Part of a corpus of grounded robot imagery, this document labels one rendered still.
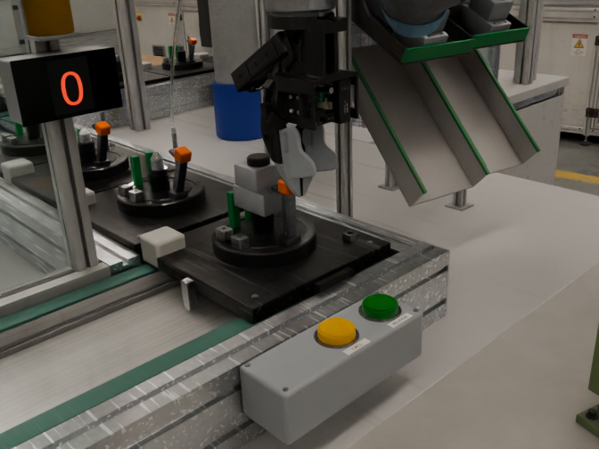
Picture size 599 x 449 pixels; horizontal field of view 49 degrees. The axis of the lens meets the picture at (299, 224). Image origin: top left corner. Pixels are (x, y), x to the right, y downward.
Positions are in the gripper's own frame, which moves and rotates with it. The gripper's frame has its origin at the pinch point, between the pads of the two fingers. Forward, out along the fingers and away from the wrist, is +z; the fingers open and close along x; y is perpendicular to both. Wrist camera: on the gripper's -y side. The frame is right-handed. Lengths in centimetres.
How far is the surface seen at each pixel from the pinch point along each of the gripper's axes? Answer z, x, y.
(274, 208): 3.9, -0.4, -3.7
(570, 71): 58, 389, -147
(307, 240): 8.2, 2.0, -0.5
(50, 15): -20.9, -19.8, -16.2
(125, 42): -4, 42, -114
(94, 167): 8, -1, -52
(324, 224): 10.2, 10.3, -5.7
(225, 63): 1, 54, -84
